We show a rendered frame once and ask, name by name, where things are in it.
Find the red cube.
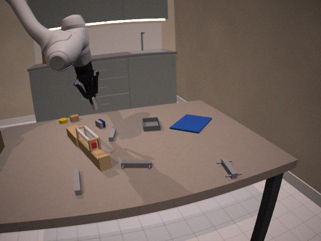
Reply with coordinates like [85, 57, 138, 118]
[91, 141, 97, 149]

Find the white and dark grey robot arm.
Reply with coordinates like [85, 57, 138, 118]
[6, 0, 92, 72]

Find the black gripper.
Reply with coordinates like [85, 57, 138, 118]
[74, 61, 99, 110]

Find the grey bar with cross pins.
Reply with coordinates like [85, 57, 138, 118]
[217, 158, 242, 179]

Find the grey square stick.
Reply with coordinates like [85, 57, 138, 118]
[73, 169, 82, 196]
[109, 128, 116, 142]

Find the blue flat rectangular slab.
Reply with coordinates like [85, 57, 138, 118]
[170, 114, 212, 134]

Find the small wooden block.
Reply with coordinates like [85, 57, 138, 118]
[70, 114, 79, 123]

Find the grey bar with two short pins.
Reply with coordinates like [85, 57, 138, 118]
[121, 160, 152, 169]

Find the yellow short cylinder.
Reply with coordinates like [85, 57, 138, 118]
[59, 118, 67, 124]

